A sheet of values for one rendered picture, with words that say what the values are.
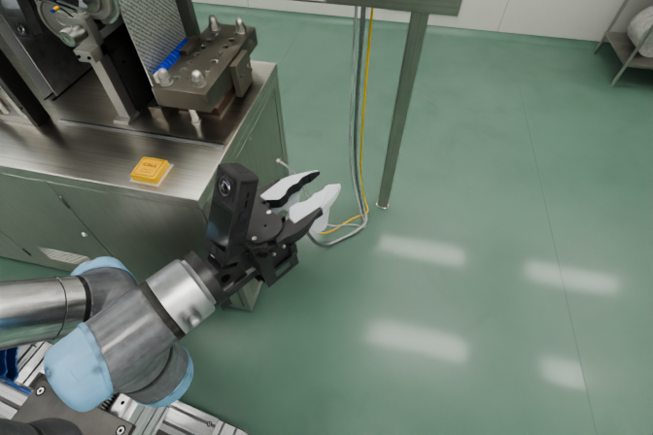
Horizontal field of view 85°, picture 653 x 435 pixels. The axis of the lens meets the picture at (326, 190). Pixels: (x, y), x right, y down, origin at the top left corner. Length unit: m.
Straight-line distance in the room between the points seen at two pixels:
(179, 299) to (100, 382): 0.10
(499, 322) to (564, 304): 0.33
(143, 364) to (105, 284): 0.16
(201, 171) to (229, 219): 0.63
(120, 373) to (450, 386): 1.43
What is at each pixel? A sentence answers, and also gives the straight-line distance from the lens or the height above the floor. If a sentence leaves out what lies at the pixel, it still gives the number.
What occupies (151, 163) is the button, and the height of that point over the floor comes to 0.92.
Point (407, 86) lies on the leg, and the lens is 1.50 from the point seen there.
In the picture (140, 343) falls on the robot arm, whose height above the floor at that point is 1.24.
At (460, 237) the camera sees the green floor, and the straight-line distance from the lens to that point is 2.03.
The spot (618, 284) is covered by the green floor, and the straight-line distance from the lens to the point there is 2.26.
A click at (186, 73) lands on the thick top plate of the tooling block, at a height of 1.03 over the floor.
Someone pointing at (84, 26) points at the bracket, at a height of 1.19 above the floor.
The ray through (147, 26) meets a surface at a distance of 1.19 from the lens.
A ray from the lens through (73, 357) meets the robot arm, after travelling 0.43.
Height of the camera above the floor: 1.60
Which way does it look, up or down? 50 degrees down
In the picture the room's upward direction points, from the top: straight up
